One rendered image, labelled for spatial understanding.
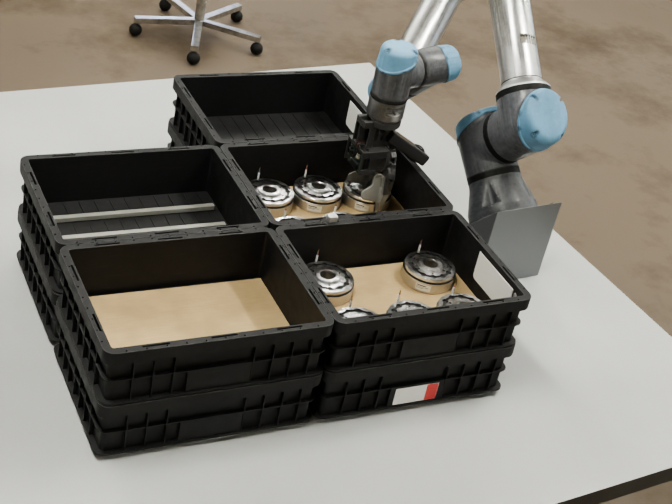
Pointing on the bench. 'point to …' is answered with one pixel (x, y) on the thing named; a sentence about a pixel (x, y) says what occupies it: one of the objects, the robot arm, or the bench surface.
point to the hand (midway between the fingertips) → (373, 199)
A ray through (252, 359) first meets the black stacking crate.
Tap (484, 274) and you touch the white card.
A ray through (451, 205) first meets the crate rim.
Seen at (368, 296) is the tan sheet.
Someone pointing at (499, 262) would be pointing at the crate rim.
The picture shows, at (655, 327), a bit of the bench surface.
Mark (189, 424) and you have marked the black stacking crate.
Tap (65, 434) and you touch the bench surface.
